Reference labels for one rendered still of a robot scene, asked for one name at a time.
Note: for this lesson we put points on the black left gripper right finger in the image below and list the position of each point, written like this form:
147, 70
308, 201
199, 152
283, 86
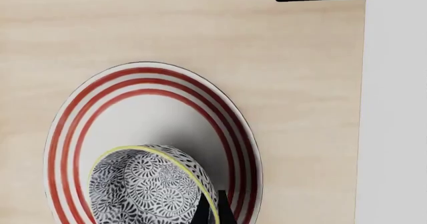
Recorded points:
225, 209

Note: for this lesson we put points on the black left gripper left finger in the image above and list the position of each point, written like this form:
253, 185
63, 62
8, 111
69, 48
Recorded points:
201, 215

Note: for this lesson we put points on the white plate with red rings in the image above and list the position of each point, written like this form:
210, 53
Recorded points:
140, 114

